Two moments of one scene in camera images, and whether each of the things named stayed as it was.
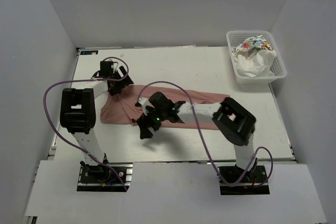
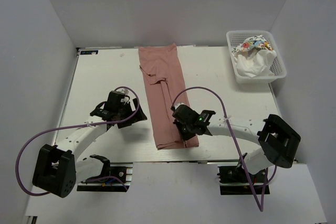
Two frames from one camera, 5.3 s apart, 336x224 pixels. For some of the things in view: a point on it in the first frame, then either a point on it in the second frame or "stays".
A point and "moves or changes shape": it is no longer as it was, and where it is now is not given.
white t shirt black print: [254, 63] stays
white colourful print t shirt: [254, 42] stays
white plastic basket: [234, 37] stays
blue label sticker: [87, 52] stays
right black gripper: [144, 123] → [185, 136]
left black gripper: [124, 83] → [137, 117]
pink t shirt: [121, 108] moves or changes shape
